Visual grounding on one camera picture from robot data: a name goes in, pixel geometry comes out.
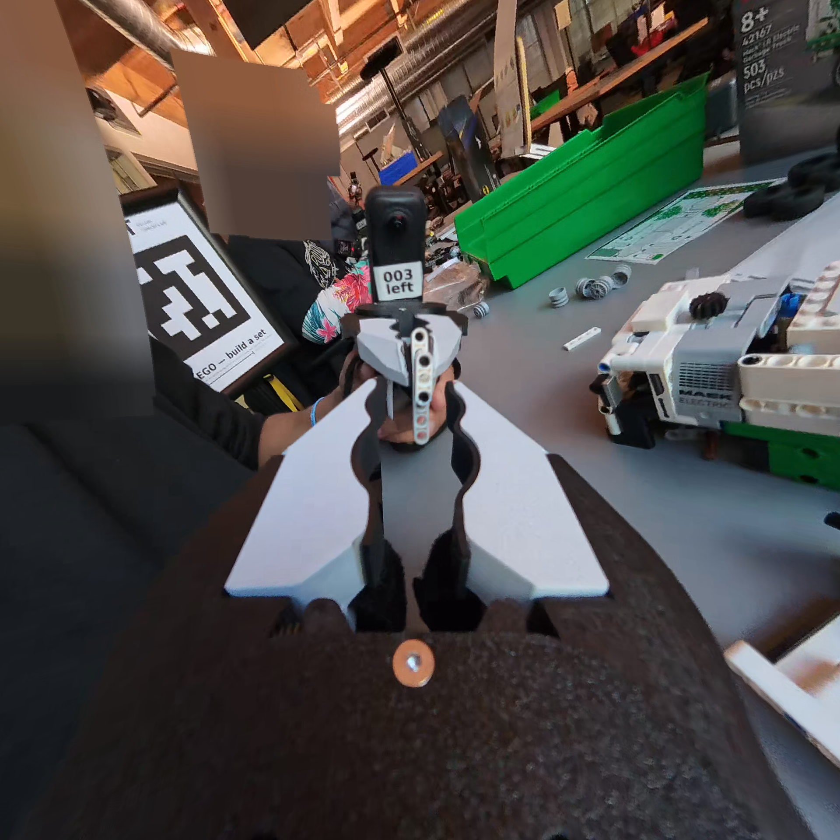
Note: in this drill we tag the black floor lamp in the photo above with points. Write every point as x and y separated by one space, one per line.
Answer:
382 59

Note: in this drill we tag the green plastic bin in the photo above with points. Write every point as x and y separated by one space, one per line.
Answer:
590 184

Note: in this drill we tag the person's left hand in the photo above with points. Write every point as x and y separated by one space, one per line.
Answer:
397 433

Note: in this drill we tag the partly built lego truck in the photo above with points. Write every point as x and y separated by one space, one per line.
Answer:
709 380

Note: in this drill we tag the thin white lego beam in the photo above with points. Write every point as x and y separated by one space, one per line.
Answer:
581 338

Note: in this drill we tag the dark printed lego box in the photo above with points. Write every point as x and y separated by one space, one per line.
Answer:
781 79

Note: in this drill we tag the white lego panel subassembly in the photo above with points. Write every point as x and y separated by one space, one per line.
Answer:
787 695

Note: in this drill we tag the blue storage crate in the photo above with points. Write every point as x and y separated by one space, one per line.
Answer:
397 169

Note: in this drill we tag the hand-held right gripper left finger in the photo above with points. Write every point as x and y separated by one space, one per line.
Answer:
302 525

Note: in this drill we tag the green sticker sheet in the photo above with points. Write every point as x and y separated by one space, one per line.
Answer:
682 223

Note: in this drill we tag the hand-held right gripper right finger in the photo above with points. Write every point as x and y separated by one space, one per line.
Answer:
531 525

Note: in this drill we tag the framed marker sign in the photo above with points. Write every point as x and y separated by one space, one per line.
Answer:
197 295

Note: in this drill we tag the tall dark printed box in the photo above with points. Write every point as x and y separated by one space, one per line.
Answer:
469 148

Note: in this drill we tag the crumpled clear plastic bag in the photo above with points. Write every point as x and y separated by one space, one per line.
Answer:
459 282

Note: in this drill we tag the white lego beam assembly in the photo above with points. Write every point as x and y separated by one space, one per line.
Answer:
423 387

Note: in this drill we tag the blue wristband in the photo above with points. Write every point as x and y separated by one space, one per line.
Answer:
315 413

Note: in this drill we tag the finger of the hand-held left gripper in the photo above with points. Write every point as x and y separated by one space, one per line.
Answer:
380 351
446 341

